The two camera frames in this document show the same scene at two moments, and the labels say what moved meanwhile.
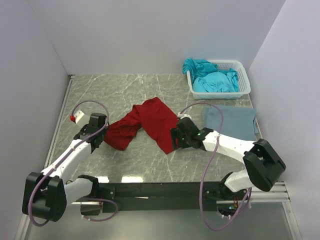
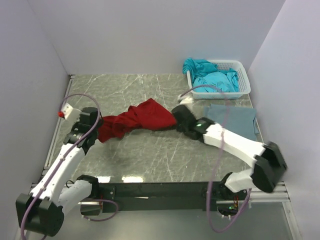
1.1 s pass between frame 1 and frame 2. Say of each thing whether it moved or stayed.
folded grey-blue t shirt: stayed
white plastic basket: stayed
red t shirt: moved
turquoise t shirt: stayed
